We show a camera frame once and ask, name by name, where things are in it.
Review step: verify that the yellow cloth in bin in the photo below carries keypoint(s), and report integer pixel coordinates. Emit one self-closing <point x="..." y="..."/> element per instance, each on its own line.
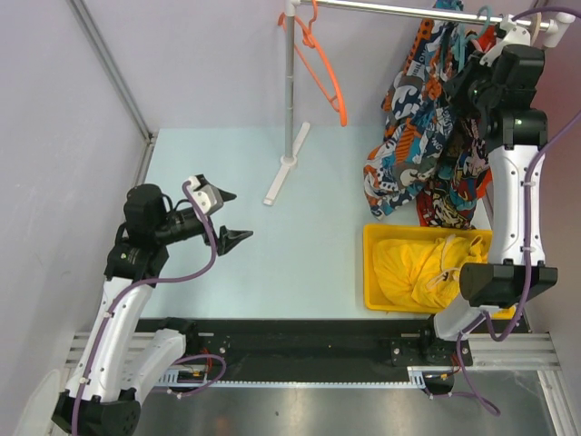
<point x="424" y="273"/>

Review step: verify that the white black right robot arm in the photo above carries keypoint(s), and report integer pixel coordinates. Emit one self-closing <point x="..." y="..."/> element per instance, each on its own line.
<point x="516" y="140"/>

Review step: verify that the red orange shorts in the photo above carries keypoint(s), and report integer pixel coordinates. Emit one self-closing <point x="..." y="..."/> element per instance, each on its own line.
<point x="485" y="42"/>

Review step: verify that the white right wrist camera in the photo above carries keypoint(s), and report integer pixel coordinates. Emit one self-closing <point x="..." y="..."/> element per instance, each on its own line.
<point x="512" y="34"/>

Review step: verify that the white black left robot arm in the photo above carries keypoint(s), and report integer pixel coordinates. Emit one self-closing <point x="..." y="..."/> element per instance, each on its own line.
<point x="107" y="389"/>

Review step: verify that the black mounting plate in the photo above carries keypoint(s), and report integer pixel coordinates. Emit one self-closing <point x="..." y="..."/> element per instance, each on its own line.
<point x="309" y="350"/>

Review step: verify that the white metal clothes rack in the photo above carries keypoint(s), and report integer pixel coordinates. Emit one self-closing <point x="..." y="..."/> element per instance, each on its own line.
<point x="555" y="22"/>

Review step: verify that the white perforated cable tray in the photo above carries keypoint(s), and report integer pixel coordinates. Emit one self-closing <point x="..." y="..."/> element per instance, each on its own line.
<point x="187" y="378"/>

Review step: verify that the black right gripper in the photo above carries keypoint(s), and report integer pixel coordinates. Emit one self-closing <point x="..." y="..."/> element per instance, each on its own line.
<point x="455" y="87"/>

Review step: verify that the orange plastic hanger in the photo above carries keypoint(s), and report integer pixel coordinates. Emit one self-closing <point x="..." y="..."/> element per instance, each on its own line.
<point x="300" y="37"/>

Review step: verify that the beige plastic hanger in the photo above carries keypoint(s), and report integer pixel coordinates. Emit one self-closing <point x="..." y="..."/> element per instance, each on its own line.
<point x="536" y="22"/>

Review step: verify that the comic print shorts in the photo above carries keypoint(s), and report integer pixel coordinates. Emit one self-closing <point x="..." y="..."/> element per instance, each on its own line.
<point x="450" y="197"/>

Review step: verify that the teal plastic hanger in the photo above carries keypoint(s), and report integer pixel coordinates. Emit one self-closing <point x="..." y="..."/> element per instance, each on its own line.
<point x="459" y="48"/>

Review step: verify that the yellow plastic bin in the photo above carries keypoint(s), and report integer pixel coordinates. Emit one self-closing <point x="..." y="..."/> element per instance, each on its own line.
<point x="374" y="233"/>

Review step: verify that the orange blue patterned shorts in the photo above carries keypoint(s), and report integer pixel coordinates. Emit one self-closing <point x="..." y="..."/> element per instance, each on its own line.
<point x="419" y="121"/>

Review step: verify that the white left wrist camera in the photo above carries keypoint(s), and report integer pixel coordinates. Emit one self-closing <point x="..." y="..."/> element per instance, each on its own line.
<point x="204" y="194"/>

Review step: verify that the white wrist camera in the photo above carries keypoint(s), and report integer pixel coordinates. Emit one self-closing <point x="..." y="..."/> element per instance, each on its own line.
<point x="204" y="194"/>
<point x="512" y="34"/>

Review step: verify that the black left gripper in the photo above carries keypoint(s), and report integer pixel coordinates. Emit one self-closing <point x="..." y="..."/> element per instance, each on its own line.
<point x="227" y="238"/>

